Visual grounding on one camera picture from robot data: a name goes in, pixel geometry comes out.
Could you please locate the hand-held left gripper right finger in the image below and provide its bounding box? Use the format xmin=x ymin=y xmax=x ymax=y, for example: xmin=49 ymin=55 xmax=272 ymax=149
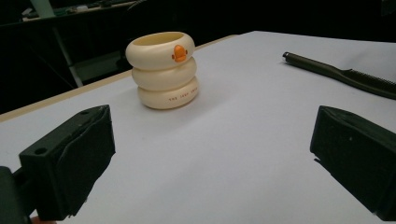
xmin=309 ymin=105 xmax=396 ymax=222

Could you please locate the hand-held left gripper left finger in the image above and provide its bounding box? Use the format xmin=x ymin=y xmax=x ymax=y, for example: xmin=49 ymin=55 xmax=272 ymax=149
xmin=19 ymin=105 xmax=117 ymax=221

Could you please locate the cream ringed duck cup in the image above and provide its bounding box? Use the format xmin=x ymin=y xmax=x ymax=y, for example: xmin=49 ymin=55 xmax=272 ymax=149
xmin=125 ymin=31 xmax=200 ymax=110

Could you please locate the white table mat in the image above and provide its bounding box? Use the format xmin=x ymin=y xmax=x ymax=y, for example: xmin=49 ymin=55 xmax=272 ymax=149
xmin=0 ymin=30 xmax=396 ymax=224

